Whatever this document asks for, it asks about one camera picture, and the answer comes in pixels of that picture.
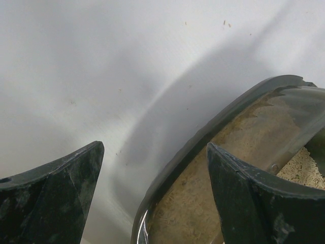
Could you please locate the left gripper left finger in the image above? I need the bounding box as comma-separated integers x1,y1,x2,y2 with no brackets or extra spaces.
1,141,104,243

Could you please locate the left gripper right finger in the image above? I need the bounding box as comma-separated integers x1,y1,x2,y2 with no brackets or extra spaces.
207,143,324,243

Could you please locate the dark brown litter box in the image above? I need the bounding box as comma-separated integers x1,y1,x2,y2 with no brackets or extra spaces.
131,75,324,243

